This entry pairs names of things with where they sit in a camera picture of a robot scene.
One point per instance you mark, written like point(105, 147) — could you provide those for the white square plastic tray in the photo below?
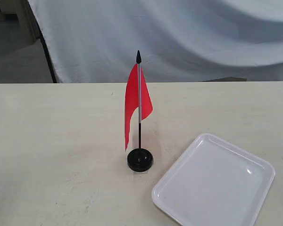
point(214, 183)

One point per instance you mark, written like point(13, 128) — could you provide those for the black backdrop stand pole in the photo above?
point(48, 58)

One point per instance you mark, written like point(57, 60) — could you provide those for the red flag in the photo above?
point(136, 97)

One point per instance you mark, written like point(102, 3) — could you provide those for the white backdrop cloth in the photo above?
point(179, 40)

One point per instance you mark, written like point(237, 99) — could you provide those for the black round flag base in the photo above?
point(140, 160)

